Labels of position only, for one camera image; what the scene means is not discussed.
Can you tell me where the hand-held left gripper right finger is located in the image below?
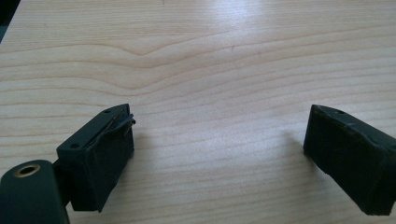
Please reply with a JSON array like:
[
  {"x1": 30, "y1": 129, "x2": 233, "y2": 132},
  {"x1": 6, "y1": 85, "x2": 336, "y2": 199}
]
[{"x1": 303, "y1": 104, "x2": 396, "y2": 217}]

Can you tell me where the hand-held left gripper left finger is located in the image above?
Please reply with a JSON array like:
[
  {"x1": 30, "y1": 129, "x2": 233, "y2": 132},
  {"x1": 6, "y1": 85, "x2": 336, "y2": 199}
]
[{"x1": 56, "y1": 103, "x2": 136, "y2": 214}]

